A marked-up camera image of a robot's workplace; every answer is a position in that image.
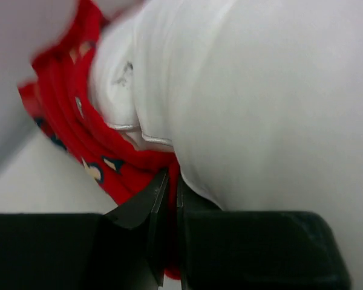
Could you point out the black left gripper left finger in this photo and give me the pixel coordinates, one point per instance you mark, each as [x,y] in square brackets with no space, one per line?
[123,249]

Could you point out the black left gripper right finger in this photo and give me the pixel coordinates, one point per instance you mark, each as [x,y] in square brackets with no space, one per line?
[255,249]

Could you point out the white pillow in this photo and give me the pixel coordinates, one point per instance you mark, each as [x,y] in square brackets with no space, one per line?
[261,101]

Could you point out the red patterned pillowcase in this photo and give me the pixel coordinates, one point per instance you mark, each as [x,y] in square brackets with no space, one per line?
[58,103]

